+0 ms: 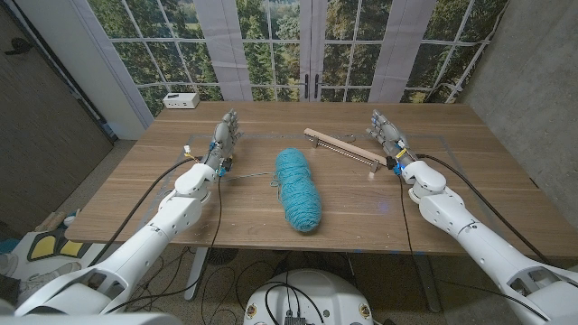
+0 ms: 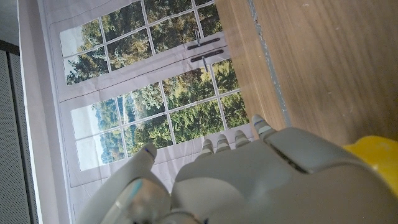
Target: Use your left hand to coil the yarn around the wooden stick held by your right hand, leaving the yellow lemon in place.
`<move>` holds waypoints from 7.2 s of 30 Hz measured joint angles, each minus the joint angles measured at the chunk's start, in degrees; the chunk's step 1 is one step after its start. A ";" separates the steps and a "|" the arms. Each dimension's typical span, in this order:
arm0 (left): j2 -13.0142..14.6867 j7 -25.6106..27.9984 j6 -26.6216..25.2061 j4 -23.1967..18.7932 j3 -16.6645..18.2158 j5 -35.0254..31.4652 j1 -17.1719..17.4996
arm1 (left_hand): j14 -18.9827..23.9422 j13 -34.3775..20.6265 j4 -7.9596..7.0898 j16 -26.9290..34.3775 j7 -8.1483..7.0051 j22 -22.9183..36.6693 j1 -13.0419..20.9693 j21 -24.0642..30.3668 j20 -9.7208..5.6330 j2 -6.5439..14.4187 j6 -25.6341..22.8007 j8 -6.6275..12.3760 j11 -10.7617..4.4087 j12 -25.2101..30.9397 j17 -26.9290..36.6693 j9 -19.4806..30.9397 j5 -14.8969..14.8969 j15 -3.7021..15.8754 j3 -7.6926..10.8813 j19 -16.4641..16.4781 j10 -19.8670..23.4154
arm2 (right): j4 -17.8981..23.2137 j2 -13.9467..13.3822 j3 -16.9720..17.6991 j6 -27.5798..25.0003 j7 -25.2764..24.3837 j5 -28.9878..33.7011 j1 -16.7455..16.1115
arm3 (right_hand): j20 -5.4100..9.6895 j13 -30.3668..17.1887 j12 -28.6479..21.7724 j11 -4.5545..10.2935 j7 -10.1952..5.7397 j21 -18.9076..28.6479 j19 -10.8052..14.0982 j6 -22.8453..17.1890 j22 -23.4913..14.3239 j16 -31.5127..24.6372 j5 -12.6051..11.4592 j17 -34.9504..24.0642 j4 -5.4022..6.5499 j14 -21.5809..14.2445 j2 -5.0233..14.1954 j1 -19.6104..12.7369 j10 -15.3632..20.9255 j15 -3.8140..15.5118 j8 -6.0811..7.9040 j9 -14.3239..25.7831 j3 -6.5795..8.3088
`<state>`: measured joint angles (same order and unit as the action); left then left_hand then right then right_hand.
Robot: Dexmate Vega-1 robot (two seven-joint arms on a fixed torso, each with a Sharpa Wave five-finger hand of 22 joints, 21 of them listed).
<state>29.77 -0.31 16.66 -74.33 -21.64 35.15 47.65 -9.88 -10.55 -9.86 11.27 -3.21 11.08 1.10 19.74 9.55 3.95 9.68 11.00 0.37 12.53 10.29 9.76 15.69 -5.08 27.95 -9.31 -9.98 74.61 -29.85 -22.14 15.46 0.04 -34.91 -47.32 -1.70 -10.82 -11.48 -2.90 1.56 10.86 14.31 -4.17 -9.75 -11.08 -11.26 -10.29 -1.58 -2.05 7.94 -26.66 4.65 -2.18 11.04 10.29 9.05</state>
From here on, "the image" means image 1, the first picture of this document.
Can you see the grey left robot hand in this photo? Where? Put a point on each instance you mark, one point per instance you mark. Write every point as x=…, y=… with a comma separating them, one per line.
x=223, y=140

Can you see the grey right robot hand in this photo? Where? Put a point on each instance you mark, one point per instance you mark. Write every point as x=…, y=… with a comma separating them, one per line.
x=392, y=137

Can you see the wooden stick with metal clips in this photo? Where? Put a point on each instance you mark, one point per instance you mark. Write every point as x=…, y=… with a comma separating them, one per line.
x=338, y=142

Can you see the teal yarn skein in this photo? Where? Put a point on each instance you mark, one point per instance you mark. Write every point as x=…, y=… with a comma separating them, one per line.
x=298, y=189

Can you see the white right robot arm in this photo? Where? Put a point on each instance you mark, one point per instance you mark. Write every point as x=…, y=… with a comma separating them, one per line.
x=474, y=239

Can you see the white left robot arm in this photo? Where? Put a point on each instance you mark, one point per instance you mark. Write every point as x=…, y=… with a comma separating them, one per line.
x=135, y=253

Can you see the grey tape rectangle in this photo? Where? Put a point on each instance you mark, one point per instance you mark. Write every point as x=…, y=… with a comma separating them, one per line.
x=271, y=135

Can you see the white power box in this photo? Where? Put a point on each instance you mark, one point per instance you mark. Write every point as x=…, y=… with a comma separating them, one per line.
x=180, y=100

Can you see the printed window backdrop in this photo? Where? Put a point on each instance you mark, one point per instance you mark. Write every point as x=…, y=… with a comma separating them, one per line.
x=271, y=54

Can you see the black round floor grille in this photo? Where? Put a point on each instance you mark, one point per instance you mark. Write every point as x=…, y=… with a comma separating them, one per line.
x=222, y=256

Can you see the white table leg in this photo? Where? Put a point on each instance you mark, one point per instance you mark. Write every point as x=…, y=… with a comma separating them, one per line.
x=196, y=271

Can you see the grey table leg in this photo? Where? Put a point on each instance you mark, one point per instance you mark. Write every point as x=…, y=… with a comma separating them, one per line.
x=429, y=284

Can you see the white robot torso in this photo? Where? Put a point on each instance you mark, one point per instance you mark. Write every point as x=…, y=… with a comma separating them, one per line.
x=307, y=293

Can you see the yellow and black floor mat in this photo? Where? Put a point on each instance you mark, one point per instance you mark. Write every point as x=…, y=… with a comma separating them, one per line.
x=43, y=247

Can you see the grey sneaker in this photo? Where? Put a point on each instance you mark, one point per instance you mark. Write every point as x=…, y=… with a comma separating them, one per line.
x=8, y=264
x=49, y=276

